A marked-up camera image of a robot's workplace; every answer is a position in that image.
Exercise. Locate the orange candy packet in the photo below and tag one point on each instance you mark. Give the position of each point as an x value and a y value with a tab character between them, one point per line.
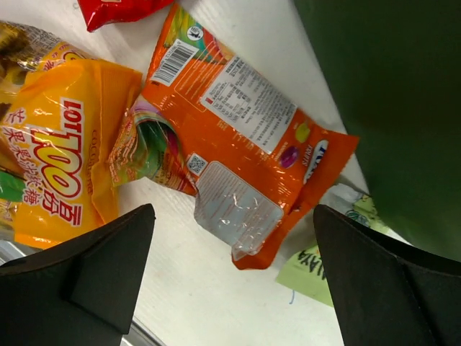
211	126

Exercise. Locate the yellow mango candy bag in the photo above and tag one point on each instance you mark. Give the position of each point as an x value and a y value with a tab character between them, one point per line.
61	113

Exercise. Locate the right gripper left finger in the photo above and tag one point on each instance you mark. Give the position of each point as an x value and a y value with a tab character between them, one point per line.
80	292

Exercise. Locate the red snack packet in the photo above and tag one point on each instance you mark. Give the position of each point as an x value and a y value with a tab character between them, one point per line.
98	13

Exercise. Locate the green paper bag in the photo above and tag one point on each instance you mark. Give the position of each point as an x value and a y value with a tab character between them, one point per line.
393	70

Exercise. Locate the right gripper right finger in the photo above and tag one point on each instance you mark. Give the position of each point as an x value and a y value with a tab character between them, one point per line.
384	291

